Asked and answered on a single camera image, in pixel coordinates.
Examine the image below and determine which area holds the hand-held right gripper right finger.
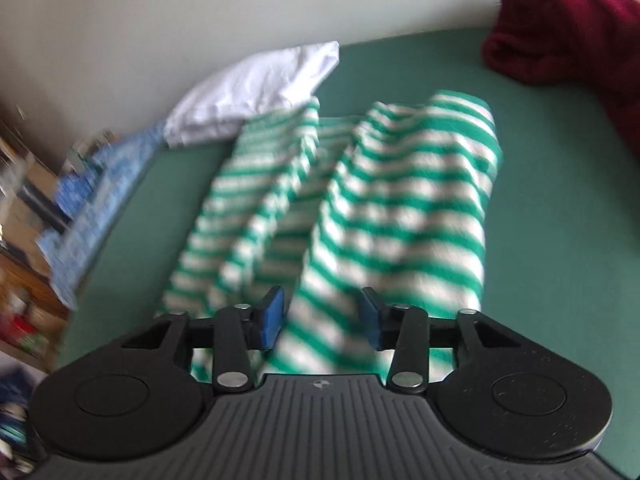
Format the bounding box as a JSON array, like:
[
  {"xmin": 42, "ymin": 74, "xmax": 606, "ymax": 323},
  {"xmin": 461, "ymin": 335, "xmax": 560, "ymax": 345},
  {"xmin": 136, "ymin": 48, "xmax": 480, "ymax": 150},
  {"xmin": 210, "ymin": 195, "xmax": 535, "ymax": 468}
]
[{"xmin": 361, "ymin": 287, "xmax": 522, "ymax": 394}]

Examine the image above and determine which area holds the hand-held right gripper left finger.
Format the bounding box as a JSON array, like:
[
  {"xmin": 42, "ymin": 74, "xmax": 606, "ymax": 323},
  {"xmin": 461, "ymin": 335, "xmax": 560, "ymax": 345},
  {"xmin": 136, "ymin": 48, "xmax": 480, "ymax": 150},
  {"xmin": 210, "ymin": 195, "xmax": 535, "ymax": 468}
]
[{"xmin": 119, "ymin": 285, "xmax": 287, "ymax": 394}]

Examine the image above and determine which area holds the green white striped shirt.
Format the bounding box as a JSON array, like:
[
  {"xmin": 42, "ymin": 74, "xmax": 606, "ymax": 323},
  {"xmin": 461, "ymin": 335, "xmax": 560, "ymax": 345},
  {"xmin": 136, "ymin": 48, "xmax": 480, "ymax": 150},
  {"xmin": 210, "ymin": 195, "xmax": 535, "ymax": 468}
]
[{"xmin": 155, "ymin": 90, "xmax": 503, "ymax": 386}]

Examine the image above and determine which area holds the blue floral towel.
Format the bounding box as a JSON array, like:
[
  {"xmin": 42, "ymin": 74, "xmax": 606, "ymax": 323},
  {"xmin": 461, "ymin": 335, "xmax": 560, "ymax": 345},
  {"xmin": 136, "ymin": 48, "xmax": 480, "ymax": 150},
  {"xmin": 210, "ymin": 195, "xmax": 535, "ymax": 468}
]
[{"xmin": 35, "ymin": 122, "xmax": 168, "ymax": 311}]

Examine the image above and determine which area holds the green table cloth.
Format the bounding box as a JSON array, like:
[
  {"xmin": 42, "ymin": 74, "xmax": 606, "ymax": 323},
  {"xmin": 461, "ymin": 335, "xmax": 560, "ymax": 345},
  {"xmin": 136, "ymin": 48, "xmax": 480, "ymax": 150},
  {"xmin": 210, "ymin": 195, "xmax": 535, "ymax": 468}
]
[{"xmin": 57, "ymin": 27, "xmax": 640, "ymax": 477}]

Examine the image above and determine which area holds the white folded shirt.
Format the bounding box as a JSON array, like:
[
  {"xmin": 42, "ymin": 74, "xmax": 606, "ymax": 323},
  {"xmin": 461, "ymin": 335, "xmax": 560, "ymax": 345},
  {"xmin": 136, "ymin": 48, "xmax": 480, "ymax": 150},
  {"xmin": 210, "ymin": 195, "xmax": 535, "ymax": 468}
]
[{"xmin": 163, "ymin": 41, "xmax": 341, "ymax": 149}]

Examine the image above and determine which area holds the dark red sweater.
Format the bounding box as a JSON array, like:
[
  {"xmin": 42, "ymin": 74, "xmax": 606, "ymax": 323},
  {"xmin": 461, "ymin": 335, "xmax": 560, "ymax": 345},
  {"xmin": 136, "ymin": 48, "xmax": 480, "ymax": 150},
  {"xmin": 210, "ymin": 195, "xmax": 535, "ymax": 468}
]
[{"xmin": 481, "ymin": 0, "xmax": 640, "ymax": 161}]

